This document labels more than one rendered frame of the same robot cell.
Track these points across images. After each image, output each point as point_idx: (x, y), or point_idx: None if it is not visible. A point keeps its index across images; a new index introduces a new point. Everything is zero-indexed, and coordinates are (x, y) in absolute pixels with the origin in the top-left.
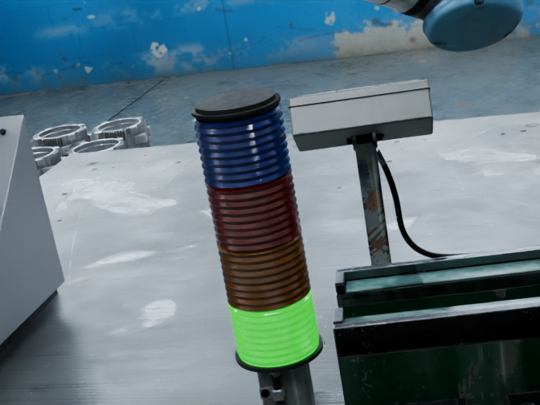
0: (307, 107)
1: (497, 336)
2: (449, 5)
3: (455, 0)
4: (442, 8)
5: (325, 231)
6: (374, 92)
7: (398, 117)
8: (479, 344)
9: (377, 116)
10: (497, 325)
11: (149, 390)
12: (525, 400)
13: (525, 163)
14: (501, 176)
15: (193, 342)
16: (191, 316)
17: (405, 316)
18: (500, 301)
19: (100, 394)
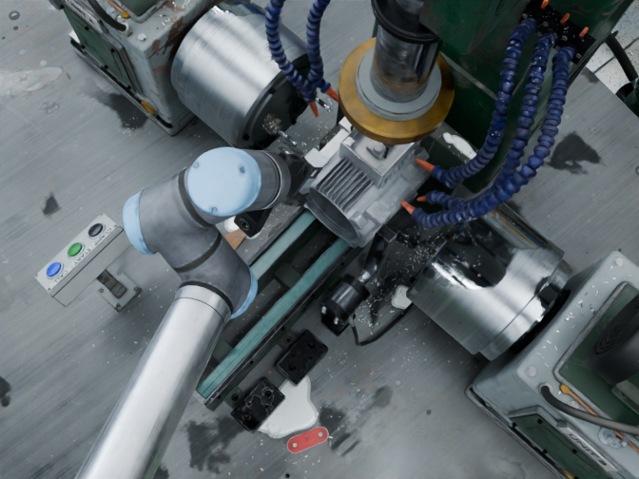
0: (63, 289)
1: (262, 349)
2: (237, 316)
3: (240, 313)
4: (233, 317)
5: (8, 240)
6: (95, 253)
7: (117, 255)
8: (257, 355)
9: (105, 263)
10: (262, 348)
11: (78, 450)
12: (287, 363)
13: (60, 83)
14: (60, 109)
15: (54, 399)
16: (23, 378)
17: (221, 370)
18: (251, 331)
19: (54, 472)
